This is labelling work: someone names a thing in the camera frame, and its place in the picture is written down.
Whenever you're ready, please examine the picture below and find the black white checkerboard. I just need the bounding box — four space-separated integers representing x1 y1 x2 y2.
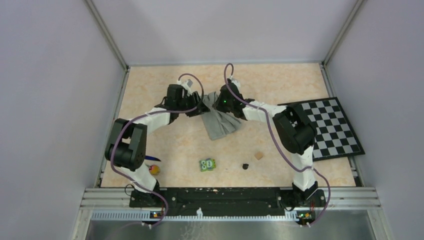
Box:
297 97 365 162

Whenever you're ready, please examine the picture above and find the grey-green cloth napkin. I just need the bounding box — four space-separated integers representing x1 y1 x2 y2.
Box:
201 91 242 141

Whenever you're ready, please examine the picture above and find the blue pen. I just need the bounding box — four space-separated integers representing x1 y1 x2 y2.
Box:
144 155 161 162

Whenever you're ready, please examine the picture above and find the small tan wooden block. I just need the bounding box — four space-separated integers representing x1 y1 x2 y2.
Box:
254 151 264 160

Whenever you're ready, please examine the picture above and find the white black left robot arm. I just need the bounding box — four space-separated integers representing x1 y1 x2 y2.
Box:
104 83 208 207

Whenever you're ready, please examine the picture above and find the aluminium frame rail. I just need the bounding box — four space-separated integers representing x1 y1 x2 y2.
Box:
80 187 381 222

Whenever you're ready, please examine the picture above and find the red yellow ball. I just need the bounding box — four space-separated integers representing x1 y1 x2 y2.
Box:
149 164 161 176

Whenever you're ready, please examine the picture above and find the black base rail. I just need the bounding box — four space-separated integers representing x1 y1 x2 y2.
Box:
129 187 327 217

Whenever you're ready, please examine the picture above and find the green owl toy block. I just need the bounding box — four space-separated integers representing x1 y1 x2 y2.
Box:
198 158 217 172

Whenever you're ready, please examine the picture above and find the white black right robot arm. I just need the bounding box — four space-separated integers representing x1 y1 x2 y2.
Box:
213 78 318 206

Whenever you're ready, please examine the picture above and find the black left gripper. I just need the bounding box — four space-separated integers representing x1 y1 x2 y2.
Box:
176 91 210 118

